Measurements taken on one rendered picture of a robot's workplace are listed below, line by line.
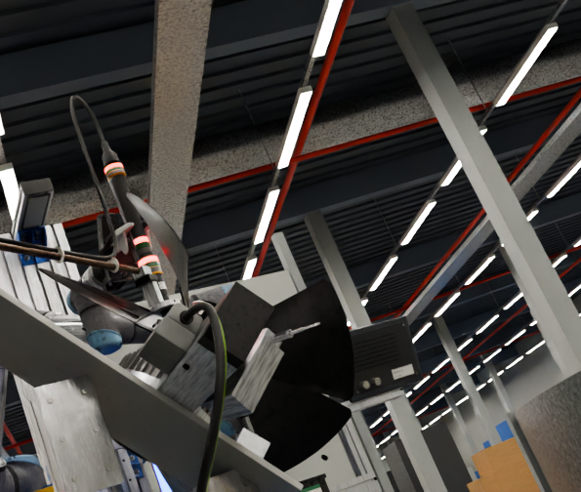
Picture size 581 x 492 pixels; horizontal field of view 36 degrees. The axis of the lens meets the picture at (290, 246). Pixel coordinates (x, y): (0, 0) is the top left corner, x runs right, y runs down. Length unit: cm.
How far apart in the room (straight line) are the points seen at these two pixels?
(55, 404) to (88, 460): 11
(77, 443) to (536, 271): 731
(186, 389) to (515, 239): 732
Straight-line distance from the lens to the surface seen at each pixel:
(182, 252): 152
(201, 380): 145
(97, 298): 182
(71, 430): 158
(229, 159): 1103
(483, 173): 889
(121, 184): 202
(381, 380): 248
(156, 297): 189
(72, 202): 1069
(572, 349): 850
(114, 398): 164
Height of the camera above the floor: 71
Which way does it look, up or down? 19 degrees up
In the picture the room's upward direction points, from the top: 23 degrees counter-clockwise
